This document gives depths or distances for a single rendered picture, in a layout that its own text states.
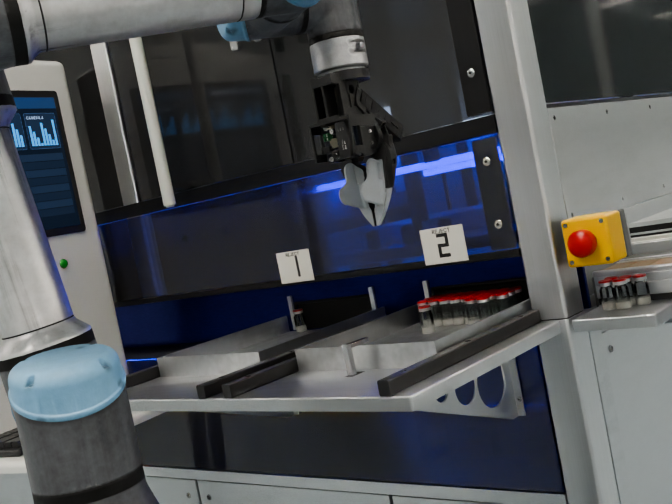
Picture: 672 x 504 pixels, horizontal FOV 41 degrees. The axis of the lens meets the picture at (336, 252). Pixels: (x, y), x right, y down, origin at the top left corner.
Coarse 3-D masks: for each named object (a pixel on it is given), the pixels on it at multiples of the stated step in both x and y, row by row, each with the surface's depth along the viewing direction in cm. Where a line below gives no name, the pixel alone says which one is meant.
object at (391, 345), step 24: (408, 312) 159; (504, 312) 134; (336, 336) 144; (360, 336) 148; (384, 336) 153; (408, 336) 148; (432, 336) 144; (456, 336) 124; (312, 360) 135; (336, 360) 131; (360, 360) 128; (384, 360) 126; (408, 360) 123
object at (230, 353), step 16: (272, 320) 181; (352, 320) 160; (368, 320) 163; (224, 336) 171; (240, 336) 174; (256, 336) 177; (272, 336) 180; (288, 336) 177; (304, 336) 150; (320, 336) 153; (176, 352) 162; (192, 352) 164; (208, 352) 167; (224, 352) 170; (240, 352) 145; (256, 352) 142; (272, 352) 144; (160, 368) 158; (176, 368) 156; (192, 368) 153; (208, 368) 150; (224, 368) 148; (240, 368) 145
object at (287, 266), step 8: (280, 256) 171; (288, 256) 170; (304, 256) 167; (280, 264) 172; (288, 264) 170; (304, 264) 168; (280, 272) 172; (288, 272) 171; (296, 272) 169; (304, 272) 168; (312, 272) 167; (288, 280) 171; (296, 280) 170; (304, 280) 168
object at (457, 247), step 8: (424, 232) 149; (432, 232) 148; (440, 232) 147; (448, 232) 146; (456, 232) 145; (424, 240) 149; (432, 240) 148; (440, 240) 147; (448, 240) 146; (456, 240) 145; (464, 240) 144; (424, 248) 150; (432, 248) 149; (448, 248) 147; (456, 248) 146; (464, 248) 145; (424, 256) 150; (432, 256) 149; (456, 256) 146; (464, 256) 145; (432, 264) 149
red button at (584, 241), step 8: (576, 232) 129; (584, 232) 128; (568, 240) 130; (576, 240) 128; (584, 240) 128; (592, 240) 128; (568, 248) 130; (576, 248) 129; (584, 248) 128; (592, 248) 128; (576, 256) 129; (584, 256) 129
